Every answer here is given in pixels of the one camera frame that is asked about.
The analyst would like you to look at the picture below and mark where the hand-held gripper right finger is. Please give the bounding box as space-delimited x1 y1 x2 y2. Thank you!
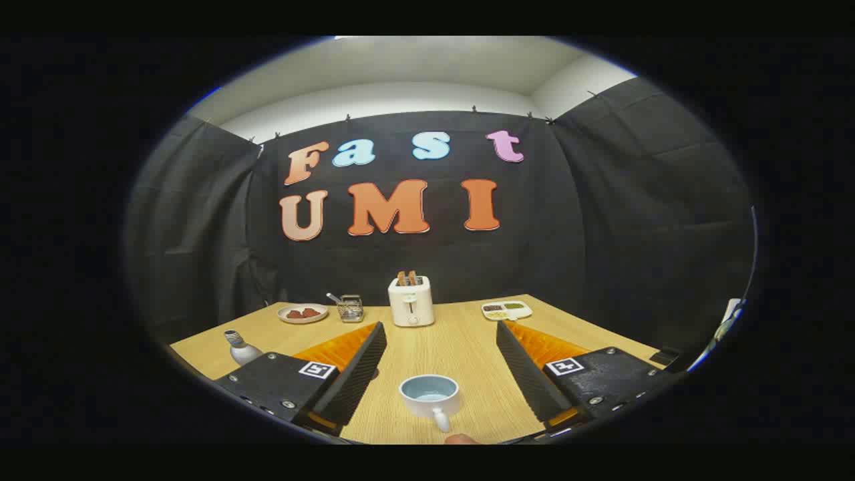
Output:
496 319 689 432

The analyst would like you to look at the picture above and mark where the round white plate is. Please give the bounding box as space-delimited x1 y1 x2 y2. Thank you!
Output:
277 303 329 325

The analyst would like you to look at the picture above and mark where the white divided dish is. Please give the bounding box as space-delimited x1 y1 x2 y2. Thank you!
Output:
481 301 534 321

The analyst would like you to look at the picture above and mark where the wooden table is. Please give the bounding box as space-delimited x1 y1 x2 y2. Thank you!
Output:
169 294 665 445

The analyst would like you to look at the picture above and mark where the black backdrop cloth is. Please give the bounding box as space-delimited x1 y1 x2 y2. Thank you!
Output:
124 77 759 375

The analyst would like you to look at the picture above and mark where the white cup blue inside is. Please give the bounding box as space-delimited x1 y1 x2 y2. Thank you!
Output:
399 374 462 434

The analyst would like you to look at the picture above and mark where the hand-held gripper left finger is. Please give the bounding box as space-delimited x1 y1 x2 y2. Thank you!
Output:
214 321 388 436

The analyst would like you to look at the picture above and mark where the silver juice bottle colourful label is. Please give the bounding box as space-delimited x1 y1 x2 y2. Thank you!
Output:
224 329 263 366

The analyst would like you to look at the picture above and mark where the white toaster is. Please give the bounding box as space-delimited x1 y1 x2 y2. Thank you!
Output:
388 275 435 328

